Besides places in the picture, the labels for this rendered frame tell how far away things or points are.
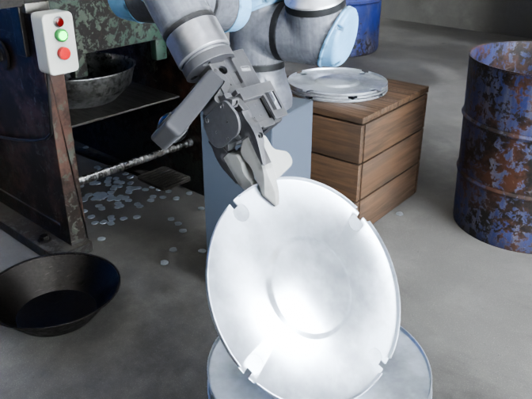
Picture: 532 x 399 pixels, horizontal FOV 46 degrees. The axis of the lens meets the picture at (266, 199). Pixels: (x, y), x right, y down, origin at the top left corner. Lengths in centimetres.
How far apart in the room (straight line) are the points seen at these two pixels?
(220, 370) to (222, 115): 33
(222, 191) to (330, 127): 42
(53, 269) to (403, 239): 93
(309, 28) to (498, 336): 77
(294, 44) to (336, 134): 49
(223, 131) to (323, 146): 93
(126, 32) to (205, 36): 94
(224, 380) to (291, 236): 20
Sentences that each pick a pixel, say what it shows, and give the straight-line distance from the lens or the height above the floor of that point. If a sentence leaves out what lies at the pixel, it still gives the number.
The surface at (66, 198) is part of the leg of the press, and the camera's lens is 167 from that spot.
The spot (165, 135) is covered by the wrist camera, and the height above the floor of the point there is 61.
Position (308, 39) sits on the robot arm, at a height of 61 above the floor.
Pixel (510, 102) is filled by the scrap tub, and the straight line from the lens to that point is 165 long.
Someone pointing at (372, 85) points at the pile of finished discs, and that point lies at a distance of 184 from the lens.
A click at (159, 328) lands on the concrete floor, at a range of 143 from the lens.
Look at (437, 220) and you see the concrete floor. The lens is 190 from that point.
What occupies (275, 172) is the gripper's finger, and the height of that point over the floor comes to 55.
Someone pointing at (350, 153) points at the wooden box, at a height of 25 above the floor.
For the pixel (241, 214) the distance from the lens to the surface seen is 76.
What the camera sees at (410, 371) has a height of 31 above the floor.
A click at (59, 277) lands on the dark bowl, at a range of 161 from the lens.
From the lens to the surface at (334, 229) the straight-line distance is 84.
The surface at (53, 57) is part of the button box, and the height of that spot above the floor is 53.
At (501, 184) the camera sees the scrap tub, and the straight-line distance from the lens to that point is 173.
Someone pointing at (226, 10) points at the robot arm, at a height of 71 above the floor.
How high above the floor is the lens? 86
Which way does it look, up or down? 26 degrees down
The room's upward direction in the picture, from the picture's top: straight up
